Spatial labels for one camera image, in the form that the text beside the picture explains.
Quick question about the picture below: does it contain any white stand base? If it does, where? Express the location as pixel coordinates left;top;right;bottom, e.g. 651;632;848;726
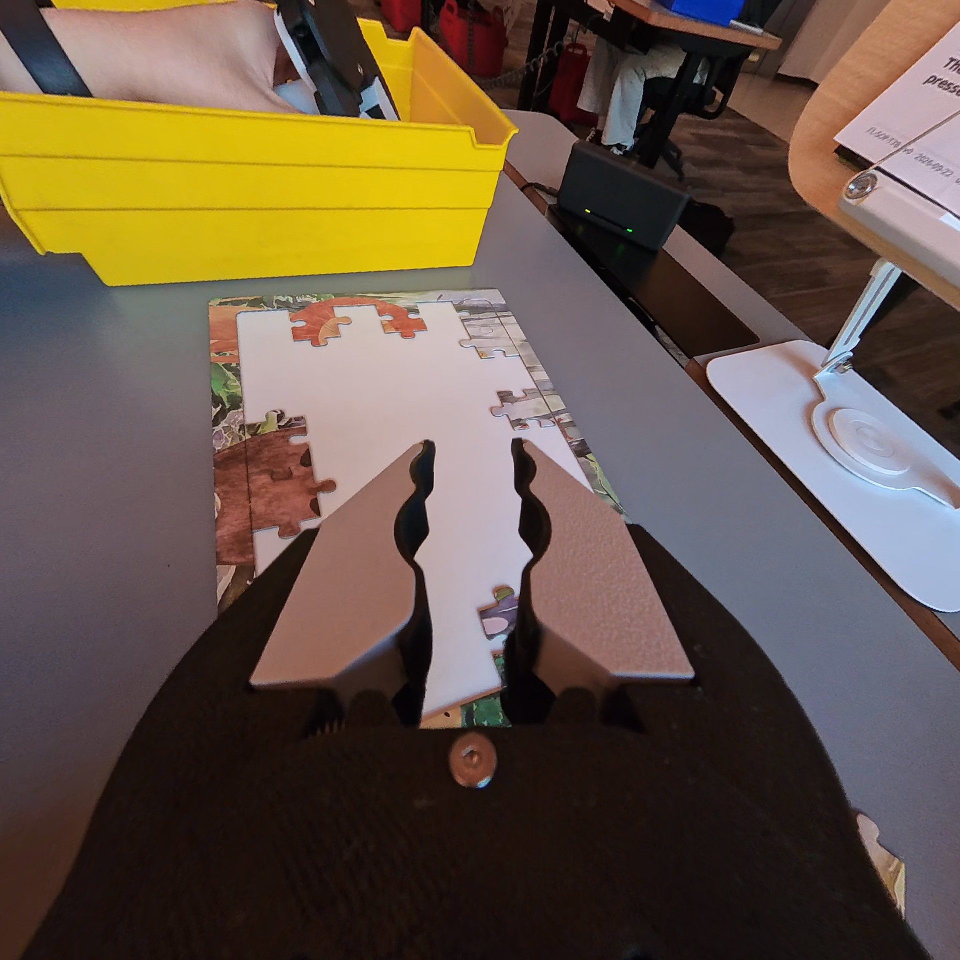
705;258;960;612

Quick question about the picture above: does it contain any puzzle frame tray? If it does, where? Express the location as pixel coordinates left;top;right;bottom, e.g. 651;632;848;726
207;288;631;732

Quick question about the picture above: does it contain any black charger box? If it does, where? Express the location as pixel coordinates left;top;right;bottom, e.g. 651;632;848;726
558;141;693;252

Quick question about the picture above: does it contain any wooden background desk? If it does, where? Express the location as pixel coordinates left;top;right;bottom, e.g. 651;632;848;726
525;0;783;54

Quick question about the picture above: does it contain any green white puzzle piece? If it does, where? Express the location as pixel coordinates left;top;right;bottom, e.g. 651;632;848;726
241;408;309;445

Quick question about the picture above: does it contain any red puzzle piece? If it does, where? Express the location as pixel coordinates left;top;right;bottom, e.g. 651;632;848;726
381;300;429;339
289;298;354;348

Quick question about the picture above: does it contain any person's left hand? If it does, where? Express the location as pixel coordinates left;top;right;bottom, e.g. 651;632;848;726
41;6;303;115

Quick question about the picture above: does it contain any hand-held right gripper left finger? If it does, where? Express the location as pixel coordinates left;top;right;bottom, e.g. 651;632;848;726
249;439;438;699

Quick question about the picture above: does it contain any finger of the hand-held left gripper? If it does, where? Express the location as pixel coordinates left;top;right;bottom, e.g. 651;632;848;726
358;72;402;123

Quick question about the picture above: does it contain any printed instruction sheet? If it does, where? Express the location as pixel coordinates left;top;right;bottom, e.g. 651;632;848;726
832;21;960;222

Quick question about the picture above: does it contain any pastel puzzle piece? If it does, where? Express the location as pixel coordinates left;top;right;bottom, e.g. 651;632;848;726
855;812;906;922

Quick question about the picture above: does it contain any black wristband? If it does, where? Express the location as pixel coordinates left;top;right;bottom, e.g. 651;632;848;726
0;0;95;100

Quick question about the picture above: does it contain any black office chair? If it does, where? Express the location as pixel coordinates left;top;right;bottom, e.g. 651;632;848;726
633;37;732;185

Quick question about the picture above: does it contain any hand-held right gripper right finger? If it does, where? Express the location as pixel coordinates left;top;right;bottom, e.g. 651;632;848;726
510;438;696;693

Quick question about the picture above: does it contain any purple puzzle piece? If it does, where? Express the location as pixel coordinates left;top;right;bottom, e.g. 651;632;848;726
478;583;520;640

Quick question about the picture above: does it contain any yellow plastic bin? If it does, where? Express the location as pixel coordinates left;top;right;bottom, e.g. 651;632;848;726
0;0;520;288

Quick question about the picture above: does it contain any metal page holder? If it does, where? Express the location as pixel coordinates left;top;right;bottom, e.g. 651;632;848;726
841;112;960;205

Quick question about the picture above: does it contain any black bag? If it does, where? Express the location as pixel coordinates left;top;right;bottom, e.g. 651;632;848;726
678;196;736;258

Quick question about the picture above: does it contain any blue box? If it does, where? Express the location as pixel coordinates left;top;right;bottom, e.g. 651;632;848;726
667;0;753;27

